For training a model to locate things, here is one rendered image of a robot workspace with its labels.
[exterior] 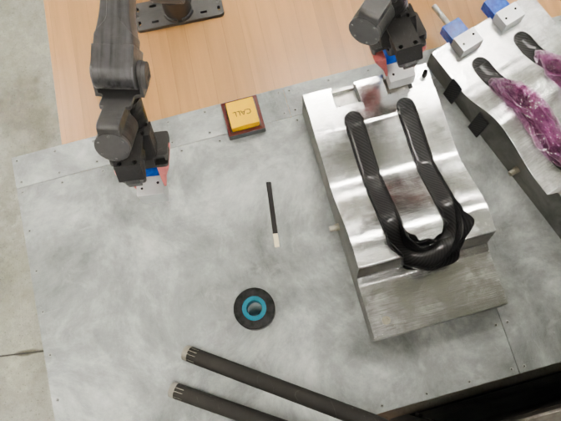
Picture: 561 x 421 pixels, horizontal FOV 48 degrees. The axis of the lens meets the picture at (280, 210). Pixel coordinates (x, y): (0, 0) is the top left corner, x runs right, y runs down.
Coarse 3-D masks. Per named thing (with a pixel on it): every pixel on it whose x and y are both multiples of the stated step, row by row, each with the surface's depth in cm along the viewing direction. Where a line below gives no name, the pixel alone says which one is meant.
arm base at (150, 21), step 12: (192, 0) 142; (204, 0) 142; (216, 0) 142; (144, 12) 142; (156, 12) 142; (168, 12) 138; (180, 12) 138; (192, 12) 141; (204, 12) 142; (216, 12) 142; (144, 24) 141; (156, 24) 141; (168, 24) 141; (180, 24) 142
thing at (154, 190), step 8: (152, 168) 119; (152, 176) 117; (144, 184) 117; (152, 184) 116; (160, 184) 116; (168, 184) 122; (144, 192) 116; (152, 192) 116; (160, 192) 116; (168, 192) 121; (144, 200) 119; (152, 200) 120; (160, 200) 120; (168, 200) 121
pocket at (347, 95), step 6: (354, 84) 127; (336, 90) 129; (342, 90) 128; (348, 90) 129; (354, 90) 130; (336, 96) 130; (342, 96) 129; (348, 96) 129; (354, 96) 129; (336, 102) 129; (342, 102) 129; (348, 102) 129; (354, 102) 129
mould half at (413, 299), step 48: (384, 96) 126; (432, 96) 126; (336, 144) 124; (384, 144) 124; (432, 144) 124; (336, 192) 122; (480, 192) 117; (384, 240) 114; (480, 240) 117; (384, 288) 119; (432, 288) 119; (480, 288) 119; (384, 336) 117
